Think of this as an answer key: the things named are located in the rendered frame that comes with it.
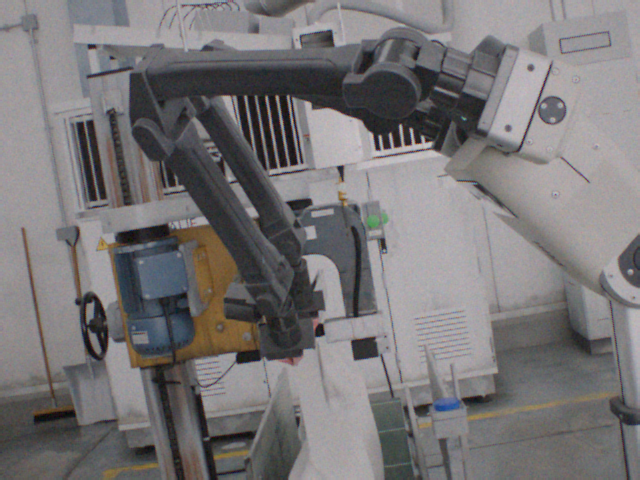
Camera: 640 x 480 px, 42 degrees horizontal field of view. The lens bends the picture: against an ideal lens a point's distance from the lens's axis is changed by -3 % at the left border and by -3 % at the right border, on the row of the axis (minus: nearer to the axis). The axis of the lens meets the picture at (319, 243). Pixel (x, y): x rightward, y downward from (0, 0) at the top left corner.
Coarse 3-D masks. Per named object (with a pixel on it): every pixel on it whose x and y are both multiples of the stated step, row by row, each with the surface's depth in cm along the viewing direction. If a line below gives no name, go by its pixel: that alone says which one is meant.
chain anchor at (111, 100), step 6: (114, 90) 208; (102, 96) 208; (108, 96) 208; (114, 96) 208; (120, 96) 208; (102, 102) 207; (108, 102) 208; (114, 102) 206; (120, 102) 208; (102, 108) 208; (108, 108) 207; (114, 108) 207; (120, 108) 208; (120, 114) 208
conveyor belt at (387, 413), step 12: (372, 408) 374; (384, 408) 371; (396, 408) 368; (384, 420) 353; (396, 420) 350; (384, 432) 336; (396, 432) 334; (384, 444) 321; (396, 444) 319; (408, 444) 316; (384, 456) 307; (396, 456) 305; (408, 456) 303; (384, 468) 295; (396, 468) 293; (408, 468) 290
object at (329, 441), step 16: (304, 352) 181; (304, 368) 178; (304, 384) 175; (320, 384) 209; (304, 400) 172; (320, 400) 199; (304, 416) 167; (320, 416) 191; (336, 416) 200; (320, 432) 182; (336, 432) 188; (352, 432) 193; (304, 448) 178; (320, 448) 174; (336, 448) 177; (352, 448) 182; (304, 464) 170; (320, 464) 167; (336, 464) 170; (352, 464) 173; (368, 464) 184
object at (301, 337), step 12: (300, 324) 161; (312, 324) 161; (264, 336) 161; (276, 336) 156; (288, 336) 156; (300, 336) 159; (312, 336) 160; (264, 348) 159; (276, 348) 159; (288, 348) 159; (300, 348) 158; (312, 348) 159
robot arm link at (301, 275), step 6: (300, 264) 183; (306, 264) 183; (294, 270) 182; (300, 270) 182; (306, 270) 183; (294, 276) 182; (300, 276) 182; (306, 276) 184; (294, 282) 183; (300, 282) 183; (306, 282) 184; (294, 288) 184; (300, 288) 184
